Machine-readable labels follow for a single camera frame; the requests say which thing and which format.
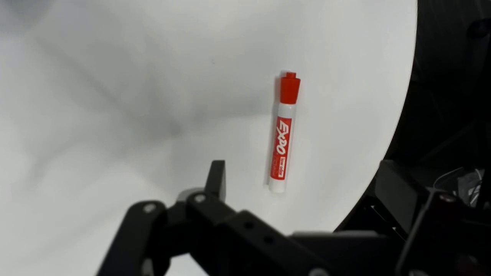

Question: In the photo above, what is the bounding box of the red Expo marker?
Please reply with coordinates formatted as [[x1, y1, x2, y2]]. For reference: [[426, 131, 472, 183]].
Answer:
[[269, 71, 301, 193]]

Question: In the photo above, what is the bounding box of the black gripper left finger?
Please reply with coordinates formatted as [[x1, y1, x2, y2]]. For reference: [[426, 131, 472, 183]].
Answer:
[[96, 200, 169, 276]]

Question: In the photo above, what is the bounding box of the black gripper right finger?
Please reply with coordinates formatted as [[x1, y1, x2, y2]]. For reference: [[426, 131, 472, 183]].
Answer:
[[186, 159, 237, 225]]

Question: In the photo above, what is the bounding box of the round white table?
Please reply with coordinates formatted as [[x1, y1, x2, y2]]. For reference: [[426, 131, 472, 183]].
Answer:
[[0, 0, 418, 276]]

